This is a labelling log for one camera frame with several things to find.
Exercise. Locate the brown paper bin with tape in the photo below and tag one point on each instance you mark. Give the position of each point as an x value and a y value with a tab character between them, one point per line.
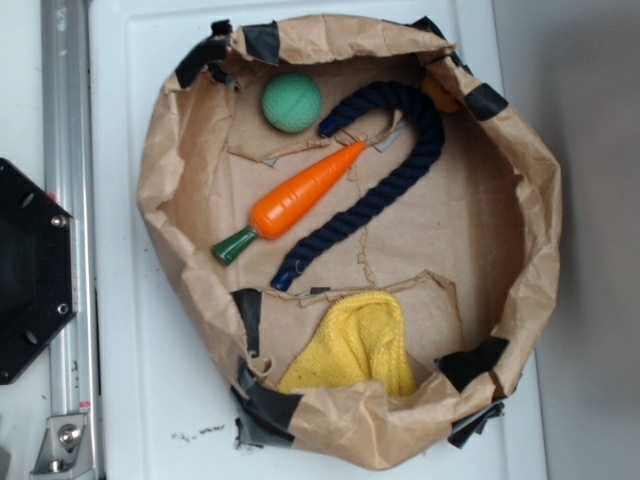
470	251

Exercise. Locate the orange plastic toy carrot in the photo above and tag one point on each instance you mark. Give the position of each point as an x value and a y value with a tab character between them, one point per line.
281	208

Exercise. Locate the yellow microfiber cloth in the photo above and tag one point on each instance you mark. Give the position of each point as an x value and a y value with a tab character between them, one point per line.
361	338

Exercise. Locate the green rubber ball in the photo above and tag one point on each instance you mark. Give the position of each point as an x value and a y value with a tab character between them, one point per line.
292	102

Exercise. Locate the small yellow toy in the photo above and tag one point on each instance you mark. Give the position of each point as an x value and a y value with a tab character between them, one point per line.
443	100

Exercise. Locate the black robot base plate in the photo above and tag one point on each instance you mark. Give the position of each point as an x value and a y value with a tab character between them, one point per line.
37	297

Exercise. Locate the aluminium extrusion rail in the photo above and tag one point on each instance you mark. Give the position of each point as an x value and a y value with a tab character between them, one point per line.
74	352

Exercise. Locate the metal corner bracket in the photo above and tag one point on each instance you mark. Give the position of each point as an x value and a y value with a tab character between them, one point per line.
66	449

